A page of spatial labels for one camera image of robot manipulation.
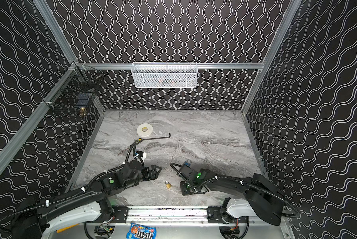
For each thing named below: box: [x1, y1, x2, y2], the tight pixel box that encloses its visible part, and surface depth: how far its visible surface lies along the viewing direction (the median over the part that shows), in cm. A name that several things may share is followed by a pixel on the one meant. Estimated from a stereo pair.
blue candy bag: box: [126, 222, 158, 239], surface depth 70 cm
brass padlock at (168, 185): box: [164, 180, 173, 189], surface depth 86 cm
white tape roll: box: [136, 122, 154, 137], surface depth 111 cm
